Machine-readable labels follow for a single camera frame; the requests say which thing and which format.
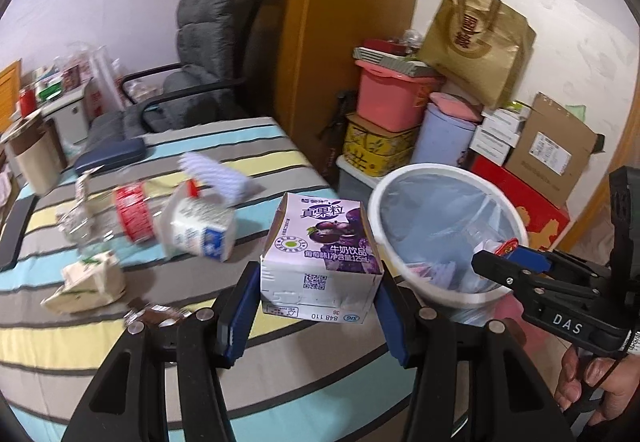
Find white bedside cabinet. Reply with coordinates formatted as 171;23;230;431
39;86;97;156

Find pink storage box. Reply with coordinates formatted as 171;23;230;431
355;59;446;134

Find gold gift bag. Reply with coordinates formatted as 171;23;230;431
416;0;537;111

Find brown cardboard box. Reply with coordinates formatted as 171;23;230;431
504;92;604;209

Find wooden wardrobe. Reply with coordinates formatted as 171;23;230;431
212;0;432;184

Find grey cushioned office chair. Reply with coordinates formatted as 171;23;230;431
86;0;239;149

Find lavender bin with pink lid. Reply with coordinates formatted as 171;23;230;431
410;92;484;171

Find white cardboard box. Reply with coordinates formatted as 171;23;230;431
469;141;514;169
481;103;530;134
472;123;522;149

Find black tablet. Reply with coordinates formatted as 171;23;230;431
0;194;39;271

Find brown candy wrapper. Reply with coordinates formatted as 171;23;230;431
122;299;194;329

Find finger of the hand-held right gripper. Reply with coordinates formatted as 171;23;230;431
515;246;609;279
471;249;609;299

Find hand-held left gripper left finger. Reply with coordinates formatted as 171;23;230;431
60;260;263;442

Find dark red flat box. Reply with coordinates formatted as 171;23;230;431
362;38;417;59

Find beige carton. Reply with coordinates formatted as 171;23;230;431
40;249;127;316

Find grey green flat box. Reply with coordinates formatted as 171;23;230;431
352;47;437;79

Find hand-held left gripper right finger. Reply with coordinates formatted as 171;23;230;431
376;272;581;442

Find white round waste bin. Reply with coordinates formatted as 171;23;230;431
369;163;531;328

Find orange wooden headboard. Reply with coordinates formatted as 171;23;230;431
0;59;24;134

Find red label plastic bottle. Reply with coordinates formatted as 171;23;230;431
56;181;162;257

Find red snack wrapper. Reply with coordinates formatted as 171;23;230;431
482;237;521;256

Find navy blue case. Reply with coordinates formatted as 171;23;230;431
74;138;147;174

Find red can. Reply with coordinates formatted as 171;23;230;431
19;87;39;119

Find person's right hand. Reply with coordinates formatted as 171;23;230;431
555;344;640;431

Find purple milk carton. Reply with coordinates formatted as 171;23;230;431
260;192;385;323

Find yellow floral box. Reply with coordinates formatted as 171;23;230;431
342;112;419;179

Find red white plastic bag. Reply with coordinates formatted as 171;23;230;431
81;44;132;124

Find black office chair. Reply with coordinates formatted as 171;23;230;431
121;0;287;133

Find grey plastic storage box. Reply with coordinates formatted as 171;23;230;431
336;154;387;194

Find striped bed sheet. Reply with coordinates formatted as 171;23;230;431
0;116;426;423

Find red gift box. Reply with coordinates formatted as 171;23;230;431
470;154;572;254

